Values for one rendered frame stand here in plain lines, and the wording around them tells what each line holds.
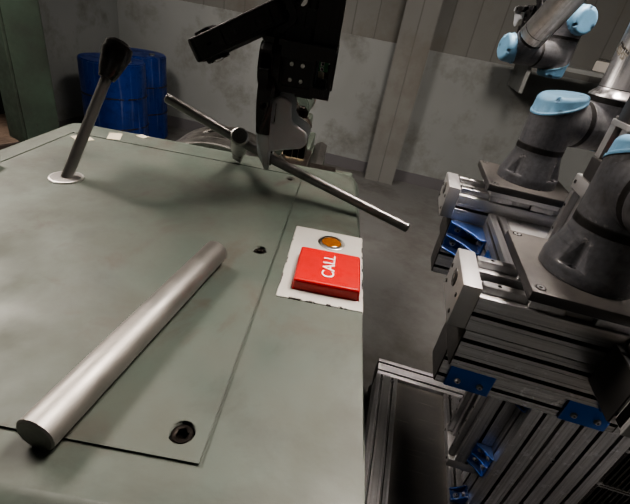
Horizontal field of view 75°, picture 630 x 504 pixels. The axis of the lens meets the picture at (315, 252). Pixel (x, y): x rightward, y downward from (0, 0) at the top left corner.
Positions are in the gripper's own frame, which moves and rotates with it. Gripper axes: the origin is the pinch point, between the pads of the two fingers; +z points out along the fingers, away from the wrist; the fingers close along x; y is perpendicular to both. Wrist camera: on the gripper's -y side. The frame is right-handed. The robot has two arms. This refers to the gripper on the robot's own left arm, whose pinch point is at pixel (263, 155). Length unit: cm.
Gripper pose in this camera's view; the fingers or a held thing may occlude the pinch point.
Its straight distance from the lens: 53.9
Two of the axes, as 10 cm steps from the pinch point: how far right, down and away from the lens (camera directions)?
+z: -1.6, 8.5, 5.1
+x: 0.9, -5.0, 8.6
